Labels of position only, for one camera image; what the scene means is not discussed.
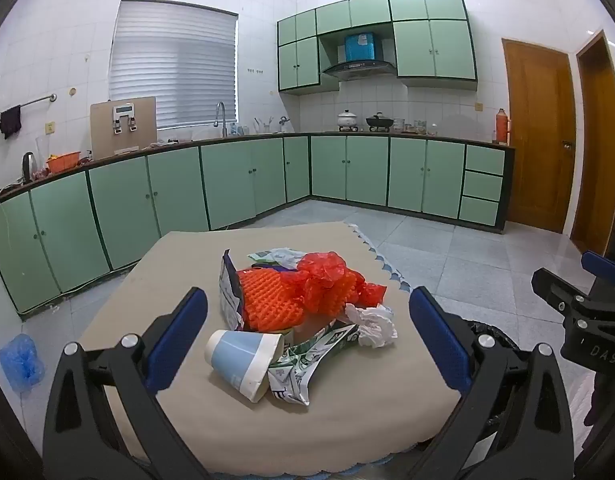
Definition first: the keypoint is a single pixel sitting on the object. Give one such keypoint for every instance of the blue biscuit snack bag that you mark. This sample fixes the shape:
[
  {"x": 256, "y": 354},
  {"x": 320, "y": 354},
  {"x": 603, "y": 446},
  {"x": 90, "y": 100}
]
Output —
[{"x": 230, "y": 290}]

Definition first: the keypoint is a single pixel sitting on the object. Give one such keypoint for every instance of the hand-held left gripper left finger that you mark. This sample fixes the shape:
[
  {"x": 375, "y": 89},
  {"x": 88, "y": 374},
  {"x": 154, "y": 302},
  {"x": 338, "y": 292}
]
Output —
[{"x": 180, "y": 330}]

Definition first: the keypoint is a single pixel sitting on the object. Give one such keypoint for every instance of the orange plastic basket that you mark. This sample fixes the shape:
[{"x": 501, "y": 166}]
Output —
[{"x": 62, "y": 164}]

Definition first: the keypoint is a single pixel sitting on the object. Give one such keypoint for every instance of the blue plastic bag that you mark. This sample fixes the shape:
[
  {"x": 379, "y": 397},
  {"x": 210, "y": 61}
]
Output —
[{"x": 20, "y": 362}]

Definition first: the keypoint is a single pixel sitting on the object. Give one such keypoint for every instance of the steel electric kettle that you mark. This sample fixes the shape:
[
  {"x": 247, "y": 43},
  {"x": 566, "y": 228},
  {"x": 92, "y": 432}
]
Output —
[{"x": 29, "y": 167}]

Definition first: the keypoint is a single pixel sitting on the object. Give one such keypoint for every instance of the white window blind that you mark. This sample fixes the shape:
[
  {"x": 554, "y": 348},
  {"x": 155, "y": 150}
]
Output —
[{"x": 172, "y": 65}]

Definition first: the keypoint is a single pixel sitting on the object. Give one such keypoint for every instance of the green wall cabinet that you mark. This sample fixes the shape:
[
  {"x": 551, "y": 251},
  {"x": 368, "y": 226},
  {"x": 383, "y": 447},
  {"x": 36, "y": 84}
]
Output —
[{"x": 432, "y": 50}]

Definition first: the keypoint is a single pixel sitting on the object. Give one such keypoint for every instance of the black range hood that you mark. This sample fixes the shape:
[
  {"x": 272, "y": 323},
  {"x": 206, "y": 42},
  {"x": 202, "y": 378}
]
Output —
[{"x": 357, "y": 67}]

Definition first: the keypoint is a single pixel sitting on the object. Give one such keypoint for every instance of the white cooking pot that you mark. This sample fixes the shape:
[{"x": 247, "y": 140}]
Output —
[{"x": 347, "y": 120}]

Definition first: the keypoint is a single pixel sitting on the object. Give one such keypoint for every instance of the row of glass jars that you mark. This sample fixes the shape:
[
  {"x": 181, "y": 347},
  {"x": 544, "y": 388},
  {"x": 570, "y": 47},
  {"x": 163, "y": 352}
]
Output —
[{"x": 415, "y": 127}]

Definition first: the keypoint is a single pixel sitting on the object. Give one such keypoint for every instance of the red thermos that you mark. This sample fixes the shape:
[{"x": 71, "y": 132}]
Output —
[{"x": 502, "y": 127}]

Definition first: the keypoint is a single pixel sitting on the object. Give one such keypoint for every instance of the wooden door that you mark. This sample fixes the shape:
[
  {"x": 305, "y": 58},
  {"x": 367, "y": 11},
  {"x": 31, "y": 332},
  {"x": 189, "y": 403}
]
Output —
[
  {"x": 537, "y": 135},
  {"x": 600, "y": 160}
]

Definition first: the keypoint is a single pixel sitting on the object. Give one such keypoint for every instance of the black-lined trash bin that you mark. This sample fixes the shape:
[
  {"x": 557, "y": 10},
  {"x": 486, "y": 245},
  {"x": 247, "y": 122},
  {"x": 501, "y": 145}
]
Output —
[{"x": 497, "y": 332}]

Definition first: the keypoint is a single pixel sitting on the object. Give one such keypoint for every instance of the green white plastic bag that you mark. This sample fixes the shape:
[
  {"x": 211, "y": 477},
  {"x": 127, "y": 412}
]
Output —
[{"x": 272, "y": 256}]

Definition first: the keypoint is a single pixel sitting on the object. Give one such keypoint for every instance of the orange foam fruit net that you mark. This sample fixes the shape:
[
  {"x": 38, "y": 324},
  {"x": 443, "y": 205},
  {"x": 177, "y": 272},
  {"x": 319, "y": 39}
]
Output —
[{"x": 270, "y": 300}]

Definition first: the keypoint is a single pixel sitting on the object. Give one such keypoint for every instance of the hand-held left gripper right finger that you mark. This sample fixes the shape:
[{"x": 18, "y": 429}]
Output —
[{"x": 437, "y": 332}]

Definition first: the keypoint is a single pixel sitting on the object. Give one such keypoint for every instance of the green white milk carton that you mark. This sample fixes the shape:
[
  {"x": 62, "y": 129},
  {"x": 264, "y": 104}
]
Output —
[{"x": 297, "y": 360}]

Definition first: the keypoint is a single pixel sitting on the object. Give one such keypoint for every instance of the chrome faucet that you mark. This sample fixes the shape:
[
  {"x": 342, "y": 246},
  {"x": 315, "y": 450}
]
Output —
[{"x": 224, "y": 125}]

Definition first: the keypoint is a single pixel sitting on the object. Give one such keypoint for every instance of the round table beige cloth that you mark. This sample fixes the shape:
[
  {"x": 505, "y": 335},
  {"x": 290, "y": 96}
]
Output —
[{"x": 187, "y": 260}]

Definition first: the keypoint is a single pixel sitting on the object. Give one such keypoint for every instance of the cardboard box with water purifier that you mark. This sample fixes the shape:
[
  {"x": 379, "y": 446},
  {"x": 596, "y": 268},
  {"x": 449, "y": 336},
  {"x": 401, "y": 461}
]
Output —
[{"x": 100, "y": 130}]

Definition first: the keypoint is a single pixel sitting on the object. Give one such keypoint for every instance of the black wok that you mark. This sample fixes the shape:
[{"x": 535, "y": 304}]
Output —
[{"x": 380, "y": 121}]

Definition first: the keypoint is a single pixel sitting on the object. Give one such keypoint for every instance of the green base cabinet run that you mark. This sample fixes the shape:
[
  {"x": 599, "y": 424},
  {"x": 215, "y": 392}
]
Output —
[
  {"x": 122, "y": 210},
  {"x": 367, "y": 175}
]

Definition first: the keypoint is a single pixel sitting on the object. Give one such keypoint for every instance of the white crumpled tissue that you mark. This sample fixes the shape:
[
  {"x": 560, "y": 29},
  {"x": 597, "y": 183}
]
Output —
[{"x": 375, "y": 325}]

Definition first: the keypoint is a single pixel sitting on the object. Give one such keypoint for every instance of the pale pink ribbed clothing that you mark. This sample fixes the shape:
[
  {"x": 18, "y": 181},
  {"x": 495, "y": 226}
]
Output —
[{"x": 580, "y": 400}]

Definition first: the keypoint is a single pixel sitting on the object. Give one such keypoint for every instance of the metal towel bar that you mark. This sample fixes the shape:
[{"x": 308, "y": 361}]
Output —
[{"x": 37, "y": 101}]

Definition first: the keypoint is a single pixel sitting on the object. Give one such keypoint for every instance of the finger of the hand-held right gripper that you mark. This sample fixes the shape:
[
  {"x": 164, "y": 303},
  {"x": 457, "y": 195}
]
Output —
[
  {"x": 557, "y": 287},
  {"x": 605, "y": 264}
]

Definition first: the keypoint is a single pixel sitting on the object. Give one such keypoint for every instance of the light blue paper cup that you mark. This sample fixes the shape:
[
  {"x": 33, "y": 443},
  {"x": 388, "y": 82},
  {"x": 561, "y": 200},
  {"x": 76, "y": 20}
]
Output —
[{"x": 237, "y": 360}]

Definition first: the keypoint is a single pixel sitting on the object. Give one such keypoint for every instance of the dark hanging towel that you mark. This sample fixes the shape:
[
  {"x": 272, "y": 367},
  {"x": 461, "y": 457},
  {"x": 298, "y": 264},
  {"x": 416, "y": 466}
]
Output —
[{"x": 10, "y": 121}]

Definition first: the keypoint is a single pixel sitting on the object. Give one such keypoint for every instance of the red mesh net bag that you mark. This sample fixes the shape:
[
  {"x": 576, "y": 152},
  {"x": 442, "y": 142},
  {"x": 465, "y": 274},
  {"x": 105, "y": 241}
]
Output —
[{"x": 325, "y": 270}]

